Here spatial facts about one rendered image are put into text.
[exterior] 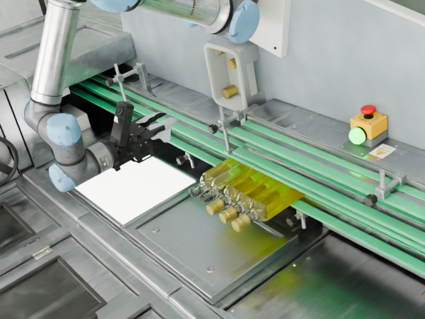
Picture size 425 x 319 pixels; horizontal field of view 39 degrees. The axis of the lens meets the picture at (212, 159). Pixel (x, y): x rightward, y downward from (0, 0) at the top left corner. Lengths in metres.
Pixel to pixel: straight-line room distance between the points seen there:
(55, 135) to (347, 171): 0.74
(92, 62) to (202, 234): 0.98
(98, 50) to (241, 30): 1.05
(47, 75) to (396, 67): 0.86
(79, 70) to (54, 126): 1.08
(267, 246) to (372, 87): 0.55
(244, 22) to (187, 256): 0.70
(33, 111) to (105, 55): 1.05
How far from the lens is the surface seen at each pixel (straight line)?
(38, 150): 2.53
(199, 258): 1.79
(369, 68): 1.64
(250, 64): 1.93
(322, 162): 1.64
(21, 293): 1.97
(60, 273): 1.98
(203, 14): 1.53
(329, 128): 1.75
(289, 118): 1.83
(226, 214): 1.70
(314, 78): 1.80
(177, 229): 1.92
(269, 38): 1.83
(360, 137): 1.62
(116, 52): 2.58
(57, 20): 1.48
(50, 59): 1.50
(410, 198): 1.50
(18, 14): 5.36
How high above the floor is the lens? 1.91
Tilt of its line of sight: 28 degrees down
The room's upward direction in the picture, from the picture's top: 120 degrees counter-clockwise
